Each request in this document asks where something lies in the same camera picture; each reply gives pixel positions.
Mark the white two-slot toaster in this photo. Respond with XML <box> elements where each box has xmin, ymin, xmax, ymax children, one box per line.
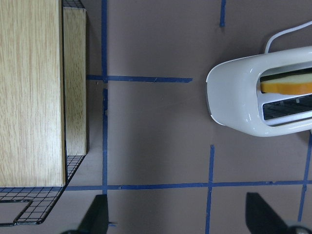
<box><xmin>206</xmin><ymin>47</ymin><xmax>312</xmax><ymax>137</ymax></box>

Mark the bread slice in toaster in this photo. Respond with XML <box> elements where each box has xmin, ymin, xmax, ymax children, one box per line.
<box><xmin>260</xmin><ymin>73</ymin><xmax>312</xmax><ymax>95</ymax></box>

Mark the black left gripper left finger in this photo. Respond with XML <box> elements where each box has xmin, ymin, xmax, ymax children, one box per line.
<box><xmin>78</xmin><ymin>195</ymin><xmax>109</xmax><ymax>234</ymax></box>

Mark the black wire basket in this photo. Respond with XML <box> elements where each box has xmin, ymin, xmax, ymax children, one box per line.
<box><xmin>0</xmin><ymin>0</ymin><xmax>88</xmax><ymax>227</ymax></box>

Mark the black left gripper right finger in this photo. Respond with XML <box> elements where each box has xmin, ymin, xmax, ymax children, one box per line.
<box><xmin>245</xmin><ymin>193</ymin><xmax>288</xmax><ymax>234</ymax></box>

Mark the white toaster power cord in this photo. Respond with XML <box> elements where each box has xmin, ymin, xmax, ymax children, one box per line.
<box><xmin>264</xmin><ymin>20</ymin><xmax>312</xmax><ymax>54</ymax></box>

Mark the light wooden box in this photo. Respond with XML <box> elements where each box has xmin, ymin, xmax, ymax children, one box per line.
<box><xmin>0</xmin><ymin>0</ymin><xmax>87</xmax><ymax>187</ymax></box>

